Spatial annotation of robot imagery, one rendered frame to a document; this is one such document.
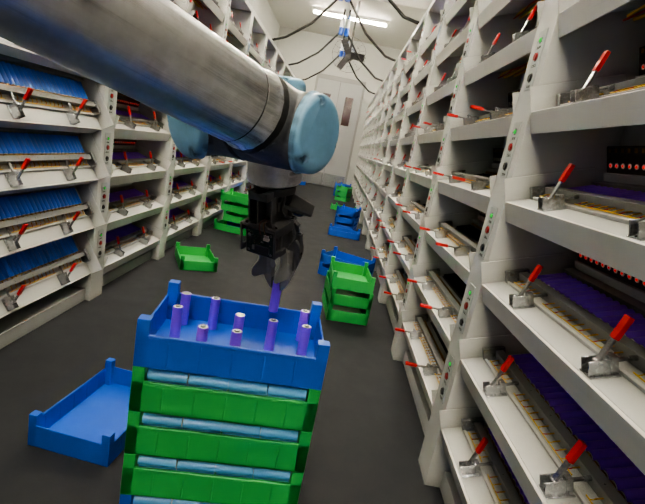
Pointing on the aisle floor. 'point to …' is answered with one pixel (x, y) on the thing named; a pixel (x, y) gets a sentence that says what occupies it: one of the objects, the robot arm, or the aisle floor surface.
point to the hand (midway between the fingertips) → (278, 280)
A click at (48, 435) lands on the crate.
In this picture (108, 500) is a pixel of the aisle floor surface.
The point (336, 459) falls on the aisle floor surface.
